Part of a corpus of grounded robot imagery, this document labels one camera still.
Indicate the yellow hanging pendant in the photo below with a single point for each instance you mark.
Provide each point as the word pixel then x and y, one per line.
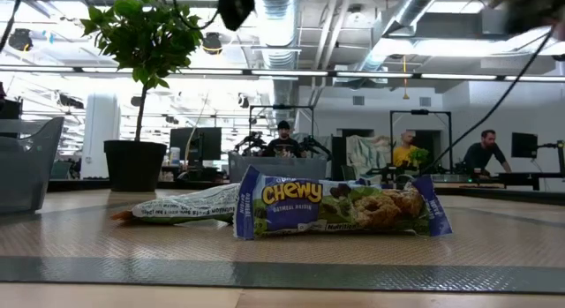
pixel 405 94

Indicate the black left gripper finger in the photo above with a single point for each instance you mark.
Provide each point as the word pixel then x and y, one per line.
pixel 236 8

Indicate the grey wall vent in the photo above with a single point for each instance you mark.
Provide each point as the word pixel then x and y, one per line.
pixel 425 101
pixel 358 100

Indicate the black box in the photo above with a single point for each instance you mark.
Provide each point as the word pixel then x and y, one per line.
pixel 11 109

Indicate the black background table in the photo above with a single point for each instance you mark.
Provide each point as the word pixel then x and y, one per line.
pixel 529 175

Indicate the white green draped cloth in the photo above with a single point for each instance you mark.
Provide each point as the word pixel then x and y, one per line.
pixel 366 155

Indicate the background black robot arm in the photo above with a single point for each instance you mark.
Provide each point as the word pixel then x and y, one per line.
pixel 315 147
pixel 249 142
pixel 388 171

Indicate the translucent grey plastic bin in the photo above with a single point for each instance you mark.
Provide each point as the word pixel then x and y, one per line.
pixel 26 175

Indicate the white cup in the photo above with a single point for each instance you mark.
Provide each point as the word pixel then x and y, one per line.
pixel 175 157

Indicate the green leafy potted tree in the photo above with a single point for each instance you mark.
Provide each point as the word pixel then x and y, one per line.
pixel 145 34

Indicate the small green plant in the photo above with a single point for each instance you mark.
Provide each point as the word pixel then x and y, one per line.
pixel 419 156

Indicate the person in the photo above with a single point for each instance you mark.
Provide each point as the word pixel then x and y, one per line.
pixel 283 144
pixel 404 155
pixel 479 155

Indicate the black table edge rail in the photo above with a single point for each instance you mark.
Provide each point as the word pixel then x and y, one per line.
pixel 79 184

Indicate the Chewy oatmeal raisin granola bar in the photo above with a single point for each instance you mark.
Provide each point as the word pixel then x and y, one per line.
pixel 291 206

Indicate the silver ventilation duct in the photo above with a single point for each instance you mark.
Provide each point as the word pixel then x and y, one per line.
pixel 410 8
pixel 278 34

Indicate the black ceiling spot lamp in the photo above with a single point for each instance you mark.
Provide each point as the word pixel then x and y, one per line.
pixel 20 39
pixel 212 43

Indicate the small black monitor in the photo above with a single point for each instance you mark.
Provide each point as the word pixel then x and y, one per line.
pixel 524 144

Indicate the black plant pot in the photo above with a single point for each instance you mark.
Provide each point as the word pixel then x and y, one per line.
pixel 134 167

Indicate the black computer monitor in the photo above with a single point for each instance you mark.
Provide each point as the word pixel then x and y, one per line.
pixel 190 142

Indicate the teal chair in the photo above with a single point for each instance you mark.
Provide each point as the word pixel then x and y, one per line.
pixel 59 170

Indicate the white linear ceiling light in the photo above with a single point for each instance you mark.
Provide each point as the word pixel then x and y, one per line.
pixel 459 77
pixel 374 74
pixel 289 72
pixel 209 71
pixel 534 78

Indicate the white green granola bar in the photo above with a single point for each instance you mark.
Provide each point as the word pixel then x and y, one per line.
pixel 185 208

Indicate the black metal rig frame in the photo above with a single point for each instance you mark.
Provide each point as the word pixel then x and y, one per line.
pixel 419 112
pixel 282 107

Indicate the white round pillar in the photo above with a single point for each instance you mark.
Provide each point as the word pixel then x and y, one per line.
pixel 100 136

